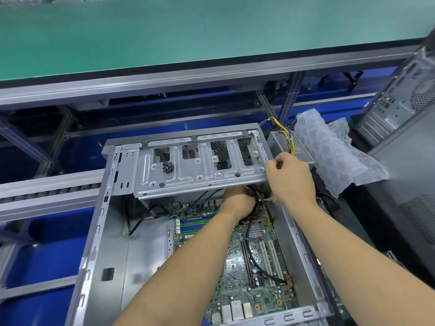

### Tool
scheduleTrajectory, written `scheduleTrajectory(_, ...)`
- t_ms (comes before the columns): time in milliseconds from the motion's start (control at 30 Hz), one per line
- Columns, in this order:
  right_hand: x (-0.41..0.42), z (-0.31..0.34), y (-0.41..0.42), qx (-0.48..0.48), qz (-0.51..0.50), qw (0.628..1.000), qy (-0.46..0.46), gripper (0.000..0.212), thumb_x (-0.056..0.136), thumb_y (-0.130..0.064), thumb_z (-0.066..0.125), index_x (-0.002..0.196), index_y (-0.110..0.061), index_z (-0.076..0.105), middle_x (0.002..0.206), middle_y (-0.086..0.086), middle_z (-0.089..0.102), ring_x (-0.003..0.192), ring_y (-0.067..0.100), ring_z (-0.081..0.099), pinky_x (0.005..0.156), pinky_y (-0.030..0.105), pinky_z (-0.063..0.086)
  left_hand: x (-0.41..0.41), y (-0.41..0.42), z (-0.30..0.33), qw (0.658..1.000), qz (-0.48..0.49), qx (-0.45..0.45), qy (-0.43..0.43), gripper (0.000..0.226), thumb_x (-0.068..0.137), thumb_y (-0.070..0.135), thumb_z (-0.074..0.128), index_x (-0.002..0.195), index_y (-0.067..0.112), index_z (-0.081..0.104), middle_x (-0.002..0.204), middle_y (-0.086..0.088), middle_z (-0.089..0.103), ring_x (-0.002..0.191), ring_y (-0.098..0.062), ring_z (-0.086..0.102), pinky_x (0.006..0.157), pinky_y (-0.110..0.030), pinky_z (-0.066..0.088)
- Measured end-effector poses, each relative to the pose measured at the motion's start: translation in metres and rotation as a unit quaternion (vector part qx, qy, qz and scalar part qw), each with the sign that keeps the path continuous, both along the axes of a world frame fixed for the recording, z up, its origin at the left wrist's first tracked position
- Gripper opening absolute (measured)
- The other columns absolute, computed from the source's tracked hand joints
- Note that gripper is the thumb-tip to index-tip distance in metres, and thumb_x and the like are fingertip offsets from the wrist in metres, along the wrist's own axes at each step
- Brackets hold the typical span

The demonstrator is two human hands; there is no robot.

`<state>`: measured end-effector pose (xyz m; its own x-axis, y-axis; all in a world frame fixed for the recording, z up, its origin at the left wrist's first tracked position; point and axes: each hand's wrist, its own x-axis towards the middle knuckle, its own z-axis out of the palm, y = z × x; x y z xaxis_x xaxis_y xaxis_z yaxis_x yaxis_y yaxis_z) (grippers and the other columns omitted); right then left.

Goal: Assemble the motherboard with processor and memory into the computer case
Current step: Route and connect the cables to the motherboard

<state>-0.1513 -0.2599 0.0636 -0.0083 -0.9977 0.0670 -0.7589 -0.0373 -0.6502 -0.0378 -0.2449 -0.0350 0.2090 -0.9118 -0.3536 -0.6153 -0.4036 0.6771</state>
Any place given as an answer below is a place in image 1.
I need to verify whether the person's left hand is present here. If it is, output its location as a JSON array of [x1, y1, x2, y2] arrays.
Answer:
[[218, 185, 257, 222]]

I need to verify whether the person's right hand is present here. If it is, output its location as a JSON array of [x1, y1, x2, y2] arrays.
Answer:
[[264, 151, 318, 210]]

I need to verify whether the grey power supply unit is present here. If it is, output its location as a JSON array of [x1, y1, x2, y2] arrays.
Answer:
[[258, 117, 318, 171]]

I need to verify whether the green RAM stick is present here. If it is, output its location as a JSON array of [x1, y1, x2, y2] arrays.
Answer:
[[173, 214, 222, 236]]

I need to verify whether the black and silver computer case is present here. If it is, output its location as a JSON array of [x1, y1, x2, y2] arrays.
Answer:
[[64, 123, 335, 326]]

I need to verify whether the green motherboard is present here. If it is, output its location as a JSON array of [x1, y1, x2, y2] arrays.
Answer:
[[166, 197, 300, 326]]

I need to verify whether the person's left forearm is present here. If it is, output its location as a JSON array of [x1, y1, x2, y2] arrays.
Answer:
[[112, 208, 250, 326]]

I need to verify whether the dark grey case side panel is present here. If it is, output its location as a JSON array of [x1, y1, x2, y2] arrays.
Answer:
[[367, 108, 435, 269]]

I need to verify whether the grey computer tower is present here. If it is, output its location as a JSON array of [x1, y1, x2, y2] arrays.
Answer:
[[353, 30, 435, 148]]

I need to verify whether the white bubble wrap bag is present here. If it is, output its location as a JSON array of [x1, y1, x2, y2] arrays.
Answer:
[[292, 108, 391, 200]]

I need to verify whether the green conveyor belt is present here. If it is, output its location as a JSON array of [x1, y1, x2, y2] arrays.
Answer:
[[0, 0, 435, 82]]

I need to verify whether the black cable loop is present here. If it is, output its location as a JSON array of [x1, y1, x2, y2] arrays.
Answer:
[[319, 71, 365, 92]]

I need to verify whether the aluminium roller conveyor rail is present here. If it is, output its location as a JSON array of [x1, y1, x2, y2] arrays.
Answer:
[[0, 169, 106, 223]]

